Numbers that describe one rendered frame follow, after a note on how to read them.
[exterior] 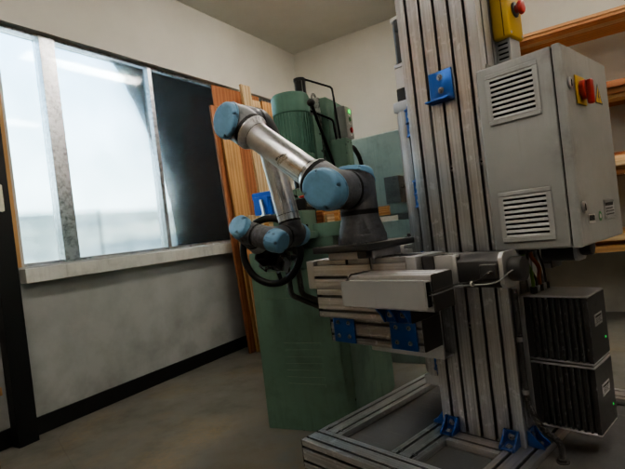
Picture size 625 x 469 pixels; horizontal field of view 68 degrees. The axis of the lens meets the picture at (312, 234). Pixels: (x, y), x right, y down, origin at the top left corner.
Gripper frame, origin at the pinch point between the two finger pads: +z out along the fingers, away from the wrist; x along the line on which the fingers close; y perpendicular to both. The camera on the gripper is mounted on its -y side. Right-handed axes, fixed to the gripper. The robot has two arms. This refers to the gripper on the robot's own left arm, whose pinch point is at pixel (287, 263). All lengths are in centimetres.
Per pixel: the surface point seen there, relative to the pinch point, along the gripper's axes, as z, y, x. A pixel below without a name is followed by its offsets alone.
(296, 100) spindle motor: -6, -77, -4
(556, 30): 110, -210, 116
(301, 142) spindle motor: 4, -61, -4
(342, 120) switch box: 25, -90, 5
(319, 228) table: 14.5, -22.3, 4.3
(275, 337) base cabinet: 37.9, 17.2, -23.0
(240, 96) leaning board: 90, -206, -122
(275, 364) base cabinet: 44, 28, -25
